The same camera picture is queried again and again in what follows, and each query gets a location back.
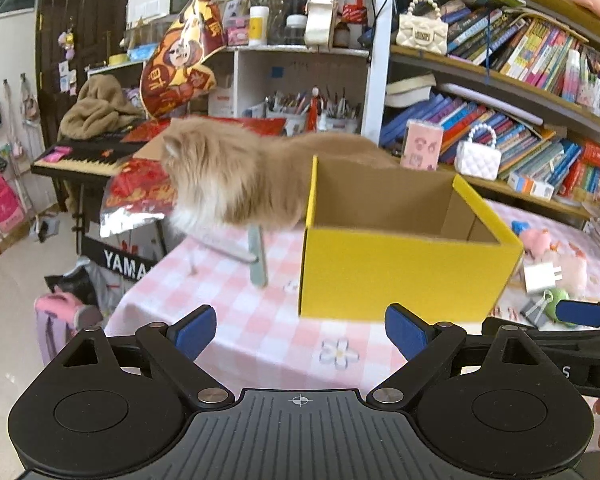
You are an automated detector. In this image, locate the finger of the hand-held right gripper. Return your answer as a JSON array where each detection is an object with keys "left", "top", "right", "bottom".
[
  {"left": 555, "top": 300, "right": 600, "bottom": 327},
  {"left": 482, "top": 316, "right": 600, "bottom": 347}
]

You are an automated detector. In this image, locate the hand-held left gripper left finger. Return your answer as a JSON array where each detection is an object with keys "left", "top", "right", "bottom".
[{"left": 60, "top": 305, "right": 237, "bottom": 408}]

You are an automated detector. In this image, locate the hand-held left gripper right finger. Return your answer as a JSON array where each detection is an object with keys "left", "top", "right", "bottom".
[{"left": 365, "top": 304, "right": 541, "bottom": 408}]

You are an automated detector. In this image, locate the green round toy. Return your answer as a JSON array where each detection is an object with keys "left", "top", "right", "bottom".
[{"left": 549, "top": 287, "right": 582, "bottom": 327}]

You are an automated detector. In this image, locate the pink plush toy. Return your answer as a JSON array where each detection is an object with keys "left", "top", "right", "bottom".
[
  {"left": 522, "top": 227, "right": 562, "bottom": 261},
  {"left": 555, "top": 254, "right": 589, "bottom": 297}
]

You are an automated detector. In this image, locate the yellow cardboard box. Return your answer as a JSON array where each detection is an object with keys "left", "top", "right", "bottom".
[{"left": 298, "top": 156, "right": 525, "bottom": 325}]

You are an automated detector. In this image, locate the silver binder clip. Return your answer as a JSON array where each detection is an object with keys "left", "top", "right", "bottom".
[{"left": 521, "top": 291, "right": 556, "bottom": 326}]

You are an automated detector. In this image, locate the white charger plug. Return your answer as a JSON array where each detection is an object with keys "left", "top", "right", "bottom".
[{"left": 523, "top": 261, "right": 564, "bottom": 295}]

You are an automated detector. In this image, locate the pink checked tablecloth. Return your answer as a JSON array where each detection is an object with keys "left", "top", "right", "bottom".
[{"left": 104, "top": 195, "right": 600, "bottom": 401}]

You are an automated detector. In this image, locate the pale green stick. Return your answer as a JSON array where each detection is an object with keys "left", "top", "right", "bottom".
[{"left": 247, "top": 225, "right": 269, "bottom": 288}]

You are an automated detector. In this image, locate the black keyboard bag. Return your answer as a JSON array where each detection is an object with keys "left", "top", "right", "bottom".
[{"left": 80, "top": 234, "right": 168, "bottom": 282}]

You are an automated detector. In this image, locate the lilac pink backpack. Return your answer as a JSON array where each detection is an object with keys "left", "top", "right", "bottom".
[{"left": 34, "top": 291, "right": 104, "bottom": 367}]

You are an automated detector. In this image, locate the small white blue box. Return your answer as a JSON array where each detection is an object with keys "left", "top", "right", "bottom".
[{"left": 507, "top": 171, "right": 556, "bottom": 202}]

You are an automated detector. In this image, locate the red foil banner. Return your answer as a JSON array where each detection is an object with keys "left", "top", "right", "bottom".
[{"left": 100, "top": 157, "right": 179, "bottom": 239}]

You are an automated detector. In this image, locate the fluffy ginger cat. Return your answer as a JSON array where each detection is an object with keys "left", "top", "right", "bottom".
[{"left": 160, "top": 116, "right": 401, "bottom": 233}]

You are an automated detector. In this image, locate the black keyboard stand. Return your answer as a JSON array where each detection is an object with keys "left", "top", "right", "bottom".
[{"left": 71, "top": 179, "right": 90, "bottom": 257}]

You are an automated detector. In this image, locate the row of colourful books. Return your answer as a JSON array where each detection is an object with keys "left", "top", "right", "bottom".
[
  {"left": 380, "top": 91, "right": 600, "bottom": 202},
  {"left": 442, "top": 0, "right": 600, "bottom": 128}
]

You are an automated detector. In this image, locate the white quilted pearl handbag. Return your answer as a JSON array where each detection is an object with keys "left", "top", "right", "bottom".
[{"left": 454, "top": 125, "right": 502, "bottom": 180}]

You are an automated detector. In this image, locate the pink printed box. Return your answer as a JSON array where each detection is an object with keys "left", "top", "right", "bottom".
[{"left": 400, "top": 120, "right": 444, "bottom": 171}]

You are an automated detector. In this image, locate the black electronic keyboard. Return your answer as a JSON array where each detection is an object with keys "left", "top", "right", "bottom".
[{"left": 30, "top": 135, "right": 151, "bottom": 179}]

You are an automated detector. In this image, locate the pink hanging bag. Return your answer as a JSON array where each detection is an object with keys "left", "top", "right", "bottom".
[{"left": 0, "top": 172, "right": 27, "bottom": 234}]

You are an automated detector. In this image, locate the bunch of pens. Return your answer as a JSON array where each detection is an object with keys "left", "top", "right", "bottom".
[{"left": 264, "top": 87, "right": 362, "bottom": 136}]

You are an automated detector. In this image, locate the red doll figure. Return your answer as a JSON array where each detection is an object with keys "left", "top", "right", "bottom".
[{"left": 307, "top": 87, "right": 324, "bottom": 134}]

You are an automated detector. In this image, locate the brown fleece blanket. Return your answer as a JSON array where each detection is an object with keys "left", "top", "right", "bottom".
[{"left": 57, "top": 75, "right": 147, "bottom": 142}]

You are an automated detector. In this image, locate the white shelf unit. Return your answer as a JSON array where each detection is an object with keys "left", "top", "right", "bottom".
[{"left": 200, "top": 45, "right": 372, "bottom": 137}]

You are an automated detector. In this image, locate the red figure foil balloon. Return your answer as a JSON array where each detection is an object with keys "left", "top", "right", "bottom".
[{"left": 140, "top": 0, "right": 231, "bottom": 122}]

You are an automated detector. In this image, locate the wooden bookshelf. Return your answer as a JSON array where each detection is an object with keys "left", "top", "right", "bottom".
[{"left": 362, "top": 0, "right": 600, "bottom": 222}]

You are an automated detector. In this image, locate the small pink box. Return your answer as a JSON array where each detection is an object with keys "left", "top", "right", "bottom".
[{"left": 227, "top": 15, "right": 251, "bottom": 46}]

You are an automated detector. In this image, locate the white jar yellow label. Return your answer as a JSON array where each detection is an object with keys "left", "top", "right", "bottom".
[{"left": 249, "top": 6, "right": 271, "bottom": 47}]

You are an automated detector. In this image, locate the white ribbon roll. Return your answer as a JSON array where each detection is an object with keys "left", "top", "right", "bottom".
[{"left": 305, "top": 0, "right": 339, "bottom": 52}]

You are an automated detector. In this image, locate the dark wooden door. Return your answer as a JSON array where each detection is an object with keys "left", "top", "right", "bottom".
[{"left": 35, "top": 0, "right": 133, "bottom": 142}]

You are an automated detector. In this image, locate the cream pearl handle handbag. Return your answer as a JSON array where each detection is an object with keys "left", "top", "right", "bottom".
[{"left": 397, "top": 0, "right": 450, "bottom": 56}]

